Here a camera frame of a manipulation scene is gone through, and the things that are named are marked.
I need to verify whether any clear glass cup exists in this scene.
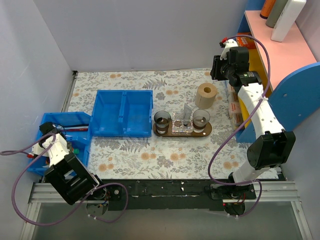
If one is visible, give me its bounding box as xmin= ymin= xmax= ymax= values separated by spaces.
xmin=192 ymin=109 xmax=211 ymax=133

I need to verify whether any white toothpaste tube black cap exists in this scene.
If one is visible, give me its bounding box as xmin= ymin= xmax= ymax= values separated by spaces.
xmin=183 ymin=103 xmax=193 ymax=126

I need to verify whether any clear acrylic holder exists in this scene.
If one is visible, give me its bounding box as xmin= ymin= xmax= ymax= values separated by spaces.
xmin=171 ymin=111 xmax=194 ymax=136

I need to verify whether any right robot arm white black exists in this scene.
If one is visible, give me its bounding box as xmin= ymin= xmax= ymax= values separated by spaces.
xmin=210 ymin=46 xmax=296 ymax=199

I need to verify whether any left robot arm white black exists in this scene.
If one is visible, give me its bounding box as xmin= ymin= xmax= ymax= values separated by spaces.
xmin=39 ymin=122 xmax=107 ymax=205

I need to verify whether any black toothbrush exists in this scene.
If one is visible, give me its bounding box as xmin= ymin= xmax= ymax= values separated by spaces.
xmin=60 ymin=124 xmax=89 ymax=129

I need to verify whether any red toothbrush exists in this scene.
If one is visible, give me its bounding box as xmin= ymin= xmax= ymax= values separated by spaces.
xmin=64 ymin=127 xmax=89 ymax=132

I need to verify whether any oval wooden tray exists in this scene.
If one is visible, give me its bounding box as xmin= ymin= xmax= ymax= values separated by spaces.
xmin=152 ymin=120 xmax=213 ymax=138

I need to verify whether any brown toilet paper roll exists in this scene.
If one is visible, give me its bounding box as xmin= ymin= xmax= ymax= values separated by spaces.
xmin=195 ymin=83 xmax=218 ymax=109

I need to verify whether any orange snack box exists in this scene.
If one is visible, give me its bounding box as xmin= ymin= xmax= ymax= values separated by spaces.
xmin=236 ymin=32 xmax=256 ymax=50

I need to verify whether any blue double bin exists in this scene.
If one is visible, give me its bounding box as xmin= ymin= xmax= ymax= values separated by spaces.
xmin=89 ymin=90 xmax=153 ymax=138

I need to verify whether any colourful shelf unit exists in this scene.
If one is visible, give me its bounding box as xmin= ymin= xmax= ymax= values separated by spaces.
xmin=238 ymin=0 xmax=320 ymax=132

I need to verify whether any orange bottle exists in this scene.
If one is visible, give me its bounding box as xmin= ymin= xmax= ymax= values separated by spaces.
xmin=259 ymin=0 xmax=276 ymax=19

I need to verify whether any grey bottle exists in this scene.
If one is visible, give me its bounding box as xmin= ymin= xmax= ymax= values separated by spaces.
xmin=265 ymin=0 xmax=288 ymax=28

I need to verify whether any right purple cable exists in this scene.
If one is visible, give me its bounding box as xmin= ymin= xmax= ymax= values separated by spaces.
xmin=207 ymin=35 xmax=272 ymax=218

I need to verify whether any purple cable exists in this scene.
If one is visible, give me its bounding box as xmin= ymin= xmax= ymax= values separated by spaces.
xmin=0 ymin=133 xmax=129 ymax=226
xmin=207 ymin=35 xmax=272 ymax=218

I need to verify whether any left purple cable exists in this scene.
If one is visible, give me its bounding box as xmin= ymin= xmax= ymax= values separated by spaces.
xmin=0 ymin=133 xmax=129 ymax=226

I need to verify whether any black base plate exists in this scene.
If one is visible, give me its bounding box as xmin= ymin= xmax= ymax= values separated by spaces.
xmin=77 ymin=178 xmax=247 ymax=212

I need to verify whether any aluminium rail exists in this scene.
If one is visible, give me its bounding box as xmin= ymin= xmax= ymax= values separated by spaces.
xmin=19 ymin=181 xmax=301 ymax=240

